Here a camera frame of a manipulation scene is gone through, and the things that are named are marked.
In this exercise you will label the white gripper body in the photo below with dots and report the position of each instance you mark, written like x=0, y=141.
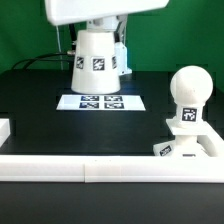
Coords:
x=62, y=12

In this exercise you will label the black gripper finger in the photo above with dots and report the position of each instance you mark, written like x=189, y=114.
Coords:
x=120, y=33

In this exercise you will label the white lamp shade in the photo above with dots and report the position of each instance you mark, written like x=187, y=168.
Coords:
x=95, y=66

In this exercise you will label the white lamp bulb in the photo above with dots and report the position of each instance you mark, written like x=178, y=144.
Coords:
x=191, y=87

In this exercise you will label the white lamp base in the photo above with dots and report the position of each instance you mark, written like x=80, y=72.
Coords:
x=185, y=142

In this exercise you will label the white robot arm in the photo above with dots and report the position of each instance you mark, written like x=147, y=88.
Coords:
x=110, y=24

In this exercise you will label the white marker sheet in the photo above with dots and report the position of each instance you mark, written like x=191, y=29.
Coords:
x=101, y=102

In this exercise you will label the white left fence rail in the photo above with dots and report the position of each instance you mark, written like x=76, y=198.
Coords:
x=4, y=130

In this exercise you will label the white fence rail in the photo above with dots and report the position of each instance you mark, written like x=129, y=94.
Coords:
x=211, y=141
x=4, y=130
x=88, y=169

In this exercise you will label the white front fence rail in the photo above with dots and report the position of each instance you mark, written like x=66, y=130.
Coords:
x=88, y=169

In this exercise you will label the white right fence rail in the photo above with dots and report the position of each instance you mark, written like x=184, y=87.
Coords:
x=211, y=141

